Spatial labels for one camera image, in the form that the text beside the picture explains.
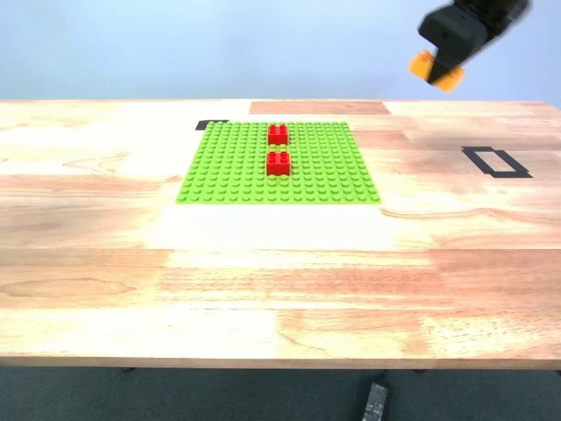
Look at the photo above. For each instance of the black tape corner mark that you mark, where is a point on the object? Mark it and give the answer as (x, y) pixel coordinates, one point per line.
(201, 125)

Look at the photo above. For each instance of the red toy brick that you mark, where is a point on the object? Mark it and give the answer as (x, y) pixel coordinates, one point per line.
(278, 136)
(278, 166)

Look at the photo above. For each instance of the grey scuffed floor object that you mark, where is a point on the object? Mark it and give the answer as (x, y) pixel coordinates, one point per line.
(372, 403)

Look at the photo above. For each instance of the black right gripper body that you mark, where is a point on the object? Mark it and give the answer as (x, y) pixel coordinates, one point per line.
(499, 15)

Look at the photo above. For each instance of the black tape rectangle outline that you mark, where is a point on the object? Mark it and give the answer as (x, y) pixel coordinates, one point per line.
(481, 163)

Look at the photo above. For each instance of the yellow toy brick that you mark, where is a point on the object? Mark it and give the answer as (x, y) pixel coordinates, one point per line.
(418, 66)

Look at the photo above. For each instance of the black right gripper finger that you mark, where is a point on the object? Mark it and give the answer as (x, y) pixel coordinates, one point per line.
(456, 35)

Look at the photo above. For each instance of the green studded baseplate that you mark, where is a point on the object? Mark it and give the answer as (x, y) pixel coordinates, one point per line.
(228, 175)

